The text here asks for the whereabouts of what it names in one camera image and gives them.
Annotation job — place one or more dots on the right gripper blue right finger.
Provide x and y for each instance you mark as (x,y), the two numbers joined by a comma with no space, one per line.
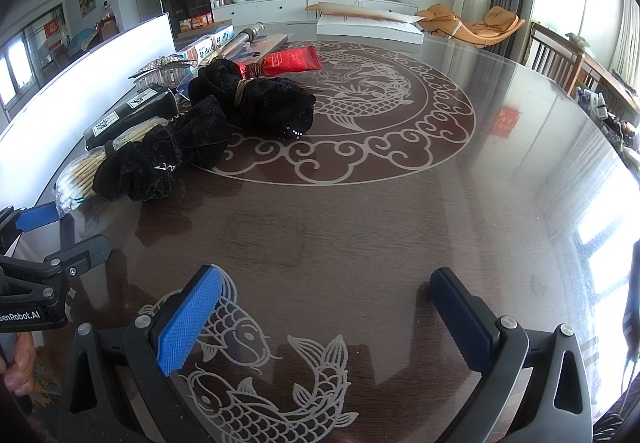
(555,406)

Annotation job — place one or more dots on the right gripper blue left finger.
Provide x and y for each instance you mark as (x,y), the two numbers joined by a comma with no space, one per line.
(94,404)

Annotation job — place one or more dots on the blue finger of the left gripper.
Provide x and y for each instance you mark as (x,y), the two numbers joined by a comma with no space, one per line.
(36,217)

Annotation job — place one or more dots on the black box white labels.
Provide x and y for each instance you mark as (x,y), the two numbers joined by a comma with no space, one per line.
(154,102)

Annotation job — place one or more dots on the rhinestone bow hair clip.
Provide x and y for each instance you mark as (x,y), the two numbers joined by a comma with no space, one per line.
(166,71)

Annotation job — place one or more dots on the blue white toothpaste box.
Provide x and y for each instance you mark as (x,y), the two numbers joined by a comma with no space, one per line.
(207,44)

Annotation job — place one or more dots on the black scrunchie large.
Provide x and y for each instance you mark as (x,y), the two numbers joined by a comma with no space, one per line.
(270,108)

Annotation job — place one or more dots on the silver gold cosmetic tube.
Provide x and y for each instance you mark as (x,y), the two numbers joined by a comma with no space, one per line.
(235,45)

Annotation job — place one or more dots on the red pouch with tassel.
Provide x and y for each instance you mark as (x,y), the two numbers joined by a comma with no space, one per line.
(299,59)

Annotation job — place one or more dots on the phone case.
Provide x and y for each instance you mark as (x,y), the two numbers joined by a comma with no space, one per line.
(256,50)

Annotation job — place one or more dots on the person's left hand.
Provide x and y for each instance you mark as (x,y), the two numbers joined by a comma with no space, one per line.
(19,376)

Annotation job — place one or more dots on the white storage box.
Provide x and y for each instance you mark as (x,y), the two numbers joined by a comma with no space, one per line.
(52,122)

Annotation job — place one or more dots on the cardboard snack box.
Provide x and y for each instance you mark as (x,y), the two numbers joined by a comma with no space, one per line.
(196,22)

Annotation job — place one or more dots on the white tv cabinet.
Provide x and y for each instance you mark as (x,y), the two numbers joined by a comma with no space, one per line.
(296,11)

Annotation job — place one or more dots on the wooden dining chair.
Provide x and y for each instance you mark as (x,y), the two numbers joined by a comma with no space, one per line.
(553,56)

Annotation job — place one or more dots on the orange lounge chair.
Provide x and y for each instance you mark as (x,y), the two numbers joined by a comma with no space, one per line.
(496,26)

